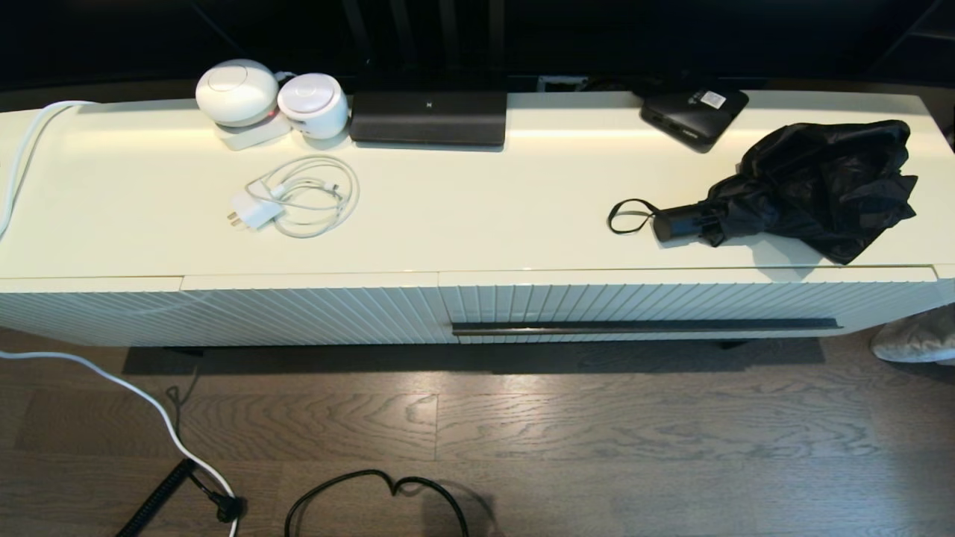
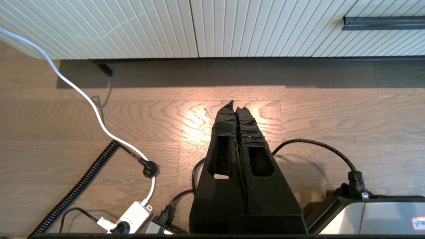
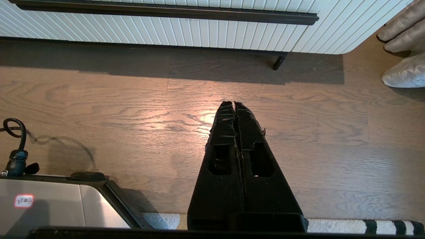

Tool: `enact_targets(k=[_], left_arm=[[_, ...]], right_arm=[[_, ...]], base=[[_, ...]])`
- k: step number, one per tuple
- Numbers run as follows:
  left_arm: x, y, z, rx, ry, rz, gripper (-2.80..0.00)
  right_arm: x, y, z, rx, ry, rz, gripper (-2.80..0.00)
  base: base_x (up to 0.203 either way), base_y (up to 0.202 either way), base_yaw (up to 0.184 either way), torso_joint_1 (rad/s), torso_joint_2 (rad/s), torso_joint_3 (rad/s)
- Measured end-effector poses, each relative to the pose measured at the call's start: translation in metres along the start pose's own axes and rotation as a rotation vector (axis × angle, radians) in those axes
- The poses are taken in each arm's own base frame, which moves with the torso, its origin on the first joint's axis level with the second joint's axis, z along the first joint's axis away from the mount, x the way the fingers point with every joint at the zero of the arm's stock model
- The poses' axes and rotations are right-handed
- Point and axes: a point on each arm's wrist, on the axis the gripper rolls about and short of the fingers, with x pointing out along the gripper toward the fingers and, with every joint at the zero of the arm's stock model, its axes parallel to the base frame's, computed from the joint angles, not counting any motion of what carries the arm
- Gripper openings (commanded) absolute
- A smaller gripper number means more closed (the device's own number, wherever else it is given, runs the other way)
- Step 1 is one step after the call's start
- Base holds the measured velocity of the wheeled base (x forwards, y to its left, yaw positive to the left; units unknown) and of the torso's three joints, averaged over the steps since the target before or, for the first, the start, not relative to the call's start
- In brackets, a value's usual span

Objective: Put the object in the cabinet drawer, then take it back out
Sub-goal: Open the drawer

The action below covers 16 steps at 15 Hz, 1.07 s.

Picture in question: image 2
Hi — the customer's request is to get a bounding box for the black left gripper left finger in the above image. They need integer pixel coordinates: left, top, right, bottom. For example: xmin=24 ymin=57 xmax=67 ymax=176
xmin=189 ymin=100 xmax=247 ymax=234

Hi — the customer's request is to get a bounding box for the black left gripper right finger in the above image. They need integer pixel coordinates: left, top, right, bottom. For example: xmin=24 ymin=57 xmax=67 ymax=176
xmin=235 ymin=107 xmax=308 ymax=234

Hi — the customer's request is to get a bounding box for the white fluted drawer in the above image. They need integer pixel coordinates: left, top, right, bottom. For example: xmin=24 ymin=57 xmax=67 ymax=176
xmin=342 ymin=0 xmax=425 ymax=31

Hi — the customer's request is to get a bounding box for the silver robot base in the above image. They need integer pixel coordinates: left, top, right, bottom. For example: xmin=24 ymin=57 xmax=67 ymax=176
xmin=305 ymin=191 xmax=425 ymax=235

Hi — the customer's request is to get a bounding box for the white slatted cabinet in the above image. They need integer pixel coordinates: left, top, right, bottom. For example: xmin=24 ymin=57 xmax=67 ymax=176
xmin=0 ymin=0 xmax=425 ymax=63

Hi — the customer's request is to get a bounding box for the grey power brick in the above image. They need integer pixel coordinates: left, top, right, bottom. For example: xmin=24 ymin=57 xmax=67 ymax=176
xmin=145 ymin=221 xmax=173 ymax=235

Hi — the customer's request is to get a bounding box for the white power strip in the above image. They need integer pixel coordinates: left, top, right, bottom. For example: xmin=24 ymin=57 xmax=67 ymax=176
xmin=116 ymin=201 xmax=153 ymax=234

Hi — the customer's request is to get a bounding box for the small white plug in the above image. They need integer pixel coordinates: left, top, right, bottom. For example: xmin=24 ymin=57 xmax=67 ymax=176
xmin=97 ymin=216 xmax=117 ymax=232

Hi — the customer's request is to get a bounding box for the black charging cable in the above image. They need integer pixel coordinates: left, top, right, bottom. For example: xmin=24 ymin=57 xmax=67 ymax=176
xmin=158 ymin=139 xmax=369 ymax=227

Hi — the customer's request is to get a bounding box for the black coiled cable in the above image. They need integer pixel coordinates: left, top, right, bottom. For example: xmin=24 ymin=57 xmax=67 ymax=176
xmin=28 ymin=140 xmax=120 ymax=237

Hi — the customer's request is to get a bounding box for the white power cable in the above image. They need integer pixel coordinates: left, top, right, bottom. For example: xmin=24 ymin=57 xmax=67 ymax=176
xmin=0 ymin=27 xmax=156 ymax=204

